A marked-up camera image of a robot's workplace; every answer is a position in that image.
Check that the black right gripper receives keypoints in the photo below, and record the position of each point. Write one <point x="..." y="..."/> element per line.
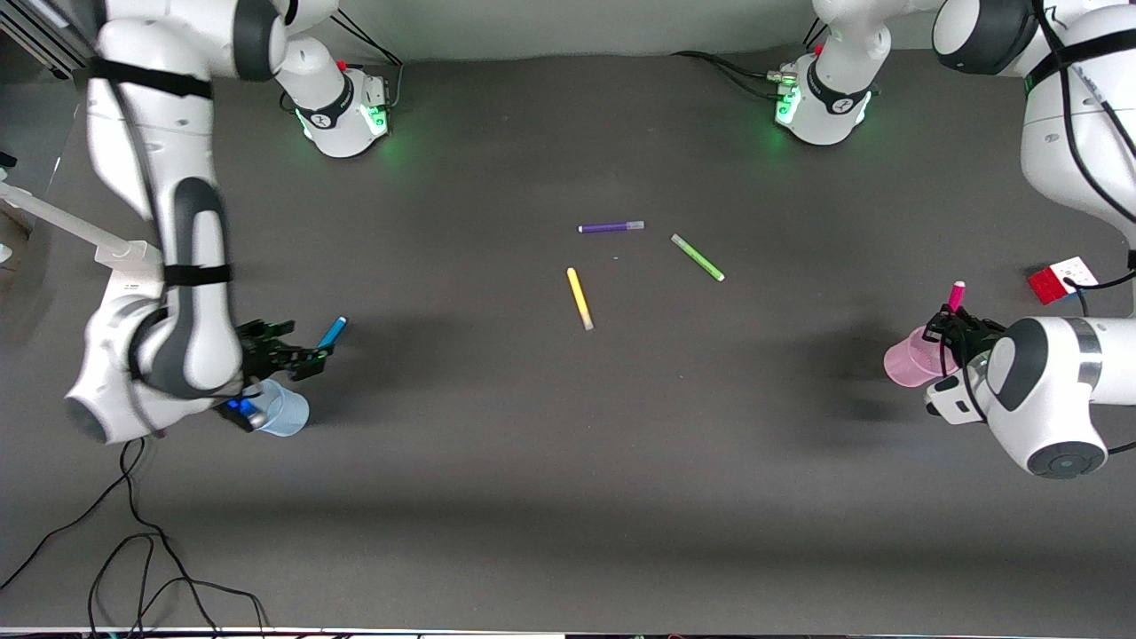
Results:
<point x="263" y="349"/>

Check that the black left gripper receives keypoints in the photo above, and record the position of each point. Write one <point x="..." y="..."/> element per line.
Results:
<point x="965" y="338"/>

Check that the blue marker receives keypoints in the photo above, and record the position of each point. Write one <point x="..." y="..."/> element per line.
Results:
<point x="335" y="331"/>

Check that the pink marker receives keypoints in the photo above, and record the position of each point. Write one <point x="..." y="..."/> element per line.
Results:
<point x="958" y="293"/>

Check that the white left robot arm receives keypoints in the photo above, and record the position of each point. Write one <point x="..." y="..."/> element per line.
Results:
<point x="1065" y="133"/>

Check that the pink plastic cup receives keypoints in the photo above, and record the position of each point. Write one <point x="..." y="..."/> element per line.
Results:
<point x="905" y="364"/>

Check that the light blue plastic cup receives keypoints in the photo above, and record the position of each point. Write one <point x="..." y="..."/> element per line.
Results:
<point x="288" y="417"/>

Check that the red white puzzle cube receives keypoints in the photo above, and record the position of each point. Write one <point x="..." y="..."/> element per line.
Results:
<point x="1052" y="284"/>

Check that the white flat stand base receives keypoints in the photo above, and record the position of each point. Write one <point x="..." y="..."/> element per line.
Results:
<point x="133" y="286"/>

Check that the green marker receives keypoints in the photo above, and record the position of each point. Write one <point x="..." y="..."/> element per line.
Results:
<point x="698" y="257"/>

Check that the yellow marker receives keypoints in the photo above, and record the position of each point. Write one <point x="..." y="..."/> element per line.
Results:
<point x="579" y="297"/>

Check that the white slanted stand bar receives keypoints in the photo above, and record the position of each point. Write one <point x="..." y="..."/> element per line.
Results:
<point x="62" y="226"/>

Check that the purple marker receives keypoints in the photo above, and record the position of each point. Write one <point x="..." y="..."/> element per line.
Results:
<point x="608" y="227"/>

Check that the grey metal frame rail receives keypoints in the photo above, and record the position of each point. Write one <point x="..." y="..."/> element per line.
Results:
<point x="35" y="27"/>

